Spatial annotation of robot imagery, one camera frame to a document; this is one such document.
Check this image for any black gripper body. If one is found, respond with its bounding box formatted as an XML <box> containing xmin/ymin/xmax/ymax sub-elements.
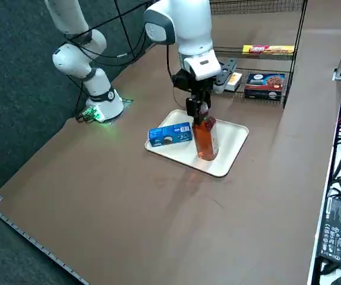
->
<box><xmin>172</xmin><ymin>68</ymin><xmax>216</xmax><ymax>95</ymax></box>

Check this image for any amber tea bottle white cap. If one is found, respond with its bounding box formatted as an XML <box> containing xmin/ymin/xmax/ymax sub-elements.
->
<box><xmin>191</xmin><ymin>111</ymin><xmax>219</xmax><ymax>161</ymax></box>

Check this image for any blue Oreo cookie box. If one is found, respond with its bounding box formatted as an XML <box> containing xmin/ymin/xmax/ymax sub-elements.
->
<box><xmin>148</xmin><ymin>121</ymin><xmax>194</xmax><ymax>148</ymax></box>

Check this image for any white rectangular plastic tray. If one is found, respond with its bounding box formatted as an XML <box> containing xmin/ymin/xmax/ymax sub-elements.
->
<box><xmin>144</xmin><ymin>109</ymin><xmax>250</xmax><ymax>178</ymax></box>

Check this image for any white Franzzi biscuit box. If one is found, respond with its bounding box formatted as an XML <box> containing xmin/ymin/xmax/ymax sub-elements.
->
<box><xmin>223</xmin><ymin>72</ymin><xmax>243</xmax><ymax>93</ymax></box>

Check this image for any Chocofello cookie box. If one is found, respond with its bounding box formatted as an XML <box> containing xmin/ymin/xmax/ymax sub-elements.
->
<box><xmin>244</xmin><ymin>72</ymin><xmax>286</xmax><ymax>101</ymax></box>

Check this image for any yellow Nabati wafer box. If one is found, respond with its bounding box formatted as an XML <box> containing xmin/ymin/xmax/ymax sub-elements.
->
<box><xmin>241</xmin><ymin>44</ymin><xmax>295</xmax><ymax>56</ymax></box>

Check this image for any black labelled power adapter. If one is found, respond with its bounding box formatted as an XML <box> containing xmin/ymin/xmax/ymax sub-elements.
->
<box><xmin>317</xmin><ymin>195</ymin><xmax>341</xmax><ymax>267</ymax></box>

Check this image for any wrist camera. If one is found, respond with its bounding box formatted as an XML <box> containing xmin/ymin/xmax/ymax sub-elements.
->
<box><xmin>213</xmin><ymin>58</ymin><xmax>239</xmax><ymax>95</ymax></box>

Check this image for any black cable with grey sleeve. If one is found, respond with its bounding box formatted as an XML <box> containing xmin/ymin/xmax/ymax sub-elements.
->
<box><xmin>65</xmin><ymin>29</ymin><xmax>147</xmax><ymax>68</ymax></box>

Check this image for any aluminium frame profile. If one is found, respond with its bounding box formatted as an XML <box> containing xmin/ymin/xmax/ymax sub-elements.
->
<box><xmin>0</xmin><ymin>189</ymin><xmax>89</xmax><ymax>285</ymax></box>

